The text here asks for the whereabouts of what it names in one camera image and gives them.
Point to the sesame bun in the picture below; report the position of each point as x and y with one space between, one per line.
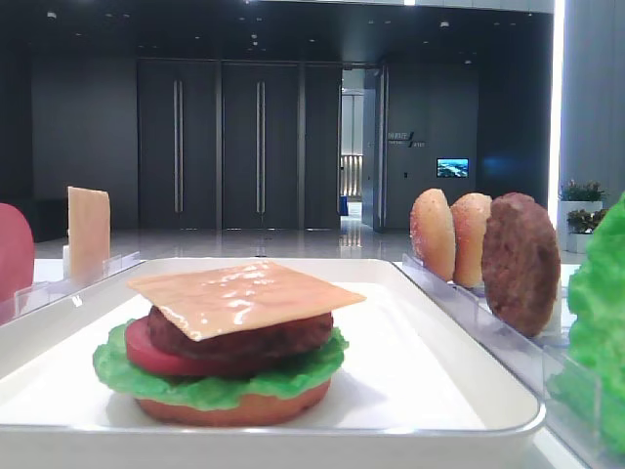
470 213
432 233

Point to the brown meat patty on burger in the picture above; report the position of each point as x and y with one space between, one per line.
248 351

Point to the orange cheese slice on burger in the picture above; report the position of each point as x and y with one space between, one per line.
207 304

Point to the red tomato slice on burger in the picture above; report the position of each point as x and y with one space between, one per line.
142 353

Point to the standing brown meat patty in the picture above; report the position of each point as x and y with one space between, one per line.
521 264

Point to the standing orange cheese slice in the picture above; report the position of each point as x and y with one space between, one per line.
88 232

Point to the green lettuce leaf on burger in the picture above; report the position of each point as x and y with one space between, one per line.
287 380

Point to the standing red tomato slice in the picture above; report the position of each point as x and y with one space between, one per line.
17 252

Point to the standing green lettuce leaf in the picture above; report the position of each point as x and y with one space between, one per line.
598 322

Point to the dark double doors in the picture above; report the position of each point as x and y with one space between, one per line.
238 145

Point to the bottom bun on tray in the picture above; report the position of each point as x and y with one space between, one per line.
254 410

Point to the white rectangular tray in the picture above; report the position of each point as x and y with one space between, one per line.
415 390

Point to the potted plants in white planters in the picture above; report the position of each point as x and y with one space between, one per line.
580 209

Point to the wall display screen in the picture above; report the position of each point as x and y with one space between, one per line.
453 168

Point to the left clear acrylic rail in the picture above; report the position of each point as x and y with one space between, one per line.
41 294

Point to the clear acrylic rail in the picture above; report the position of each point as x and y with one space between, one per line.
41 294
567 442

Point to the right clear acrylic rail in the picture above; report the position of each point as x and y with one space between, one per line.
567 442

